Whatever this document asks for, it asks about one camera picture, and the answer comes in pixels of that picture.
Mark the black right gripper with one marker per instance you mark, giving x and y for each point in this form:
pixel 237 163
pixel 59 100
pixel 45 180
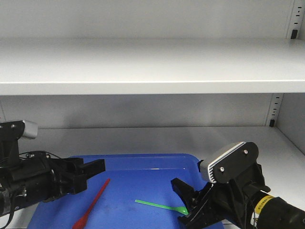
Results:
pixel 234 201

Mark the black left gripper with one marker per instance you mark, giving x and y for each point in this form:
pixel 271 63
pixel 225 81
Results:
pixel 38 176

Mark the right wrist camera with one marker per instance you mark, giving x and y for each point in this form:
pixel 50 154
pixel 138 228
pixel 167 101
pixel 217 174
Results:
pixel 228 162

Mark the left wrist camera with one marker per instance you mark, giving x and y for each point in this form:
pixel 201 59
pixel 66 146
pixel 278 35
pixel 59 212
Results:
pixel 30 129

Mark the grey cabinet upper shelf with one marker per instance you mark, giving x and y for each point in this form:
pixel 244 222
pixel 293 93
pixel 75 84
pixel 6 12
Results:
pixel 123 66

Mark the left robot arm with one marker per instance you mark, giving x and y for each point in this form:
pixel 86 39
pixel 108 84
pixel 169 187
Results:
pixel 10 133

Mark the lower black shelf clip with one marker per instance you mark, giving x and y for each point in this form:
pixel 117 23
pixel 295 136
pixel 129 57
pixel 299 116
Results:
pixel 272 123

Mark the red plastic spoon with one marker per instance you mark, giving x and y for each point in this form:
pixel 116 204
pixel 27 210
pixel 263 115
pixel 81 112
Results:
pixel 82 221

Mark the blue plastic tray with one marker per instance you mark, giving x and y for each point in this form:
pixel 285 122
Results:
pixel 144 177

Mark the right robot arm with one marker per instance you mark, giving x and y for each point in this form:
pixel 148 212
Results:
pixel 276 213

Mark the black shelf clip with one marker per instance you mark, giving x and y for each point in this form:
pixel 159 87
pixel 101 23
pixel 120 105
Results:
pixel 294 34
pixel 272 123

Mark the green plastic spoon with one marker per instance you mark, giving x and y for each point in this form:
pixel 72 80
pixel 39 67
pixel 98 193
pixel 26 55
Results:
pixel 182 210

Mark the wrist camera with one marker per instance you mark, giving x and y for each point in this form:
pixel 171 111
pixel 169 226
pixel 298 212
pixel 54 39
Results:
pixel 30 129
pixel 228 162

